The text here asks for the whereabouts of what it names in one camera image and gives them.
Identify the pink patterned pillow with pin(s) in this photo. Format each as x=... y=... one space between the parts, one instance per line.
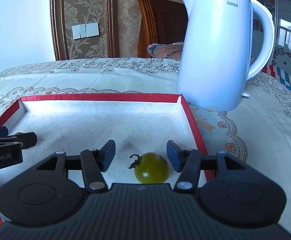
x=166 y=51

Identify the white electric kettle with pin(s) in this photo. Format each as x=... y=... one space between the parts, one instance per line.
x=227 y=42

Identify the colourful striped bedding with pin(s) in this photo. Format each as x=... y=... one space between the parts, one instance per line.
x=279 y=74

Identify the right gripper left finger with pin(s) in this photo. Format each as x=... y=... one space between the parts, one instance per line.
x=93 y=163

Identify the red shallow cardboard tray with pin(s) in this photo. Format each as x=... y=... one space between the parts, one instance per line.
x=71 y=123

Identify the white embroidered tablecloth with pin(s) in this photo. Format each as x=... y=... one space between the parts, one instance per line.
x=257 y=132

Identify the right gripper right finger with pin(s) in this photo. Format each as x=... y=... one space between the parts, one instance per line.
x=188 y=164

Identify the green cherry tomato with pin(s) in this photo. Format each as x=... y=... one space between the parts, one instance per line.
x=150 y=168

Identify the white wall switch panel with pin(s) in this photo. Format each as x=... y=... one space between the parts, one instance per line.
x=85 y=30

